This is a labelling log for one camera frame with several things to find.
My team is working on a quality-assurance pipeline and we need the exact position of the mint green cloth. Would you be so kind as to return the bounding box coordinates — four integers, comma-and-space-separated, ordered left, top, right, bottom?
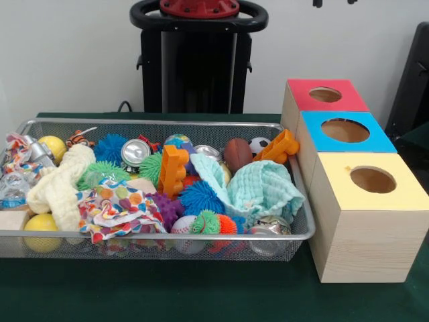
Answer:
190, 152, 306, 224

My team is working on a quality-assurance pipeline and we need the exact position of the brown toy football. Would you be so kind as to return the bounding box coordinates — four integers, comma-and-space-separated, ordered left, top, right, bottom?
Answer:
223, 138, 254, 174

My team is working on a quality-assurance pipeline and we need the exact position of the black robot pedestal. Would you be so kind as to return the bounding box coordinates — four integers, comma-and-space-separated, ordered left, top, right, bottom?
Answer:
129, 0, 269, 114

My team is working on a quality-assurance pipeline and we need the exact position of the long orange toy block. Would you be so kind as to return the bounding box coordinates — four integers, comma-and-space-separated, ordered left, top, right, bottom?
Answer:
251, 129, 300, 165

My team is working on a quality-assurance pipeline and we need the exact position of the silver mesh bin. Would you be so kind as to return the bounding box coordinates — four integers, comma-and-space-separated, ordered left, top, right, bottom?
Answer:
0, 117, 316, 263

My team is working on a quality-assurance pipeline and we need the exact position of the blue globe ball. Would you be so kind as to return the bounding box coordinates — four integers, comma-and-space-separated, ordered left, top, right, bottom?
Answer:
163, 133, 194, 152

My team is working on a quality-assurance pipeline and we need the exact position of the colourful polka dot cloth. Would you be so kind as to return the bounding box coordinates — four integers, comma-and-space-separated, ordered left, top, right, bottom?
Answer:
76, 179, 168, 245

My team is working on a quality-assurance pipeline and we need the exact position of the blue spiky rubber ball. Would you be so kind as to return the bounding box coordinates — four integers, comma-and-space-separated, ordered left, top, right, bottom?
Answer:
93, 133, 130, 167

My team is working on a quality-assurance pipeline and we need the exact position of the yellow ball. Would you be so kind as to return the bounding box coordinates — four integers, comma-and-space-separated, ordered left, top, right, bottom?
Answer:
23, 213, 63, 253
36, 135, 67, 165

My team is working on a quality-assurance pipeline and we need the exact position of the black and white soccer ball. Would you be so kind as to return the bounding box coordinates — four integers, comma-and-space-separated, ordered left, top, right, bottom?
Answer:
248, 136, 271, 154

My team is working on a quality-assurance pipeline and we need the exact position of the wooden box with three holes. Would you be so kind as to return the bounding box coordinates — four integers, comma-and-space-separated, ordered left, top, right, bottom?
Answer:
280, 78, 429, 284

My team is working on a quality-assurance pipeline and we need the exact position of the dark green tablecloth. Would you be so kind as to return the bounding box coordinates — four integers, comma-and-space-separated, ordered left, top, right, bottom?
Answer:
0, 112, 429, 322
399, 121, 429, 158

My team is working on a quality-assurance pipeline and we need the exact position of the cream yellow cloth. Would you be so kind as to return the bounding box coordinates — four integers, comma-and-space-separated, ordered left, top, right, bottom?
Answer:
25, 144, 98, 232

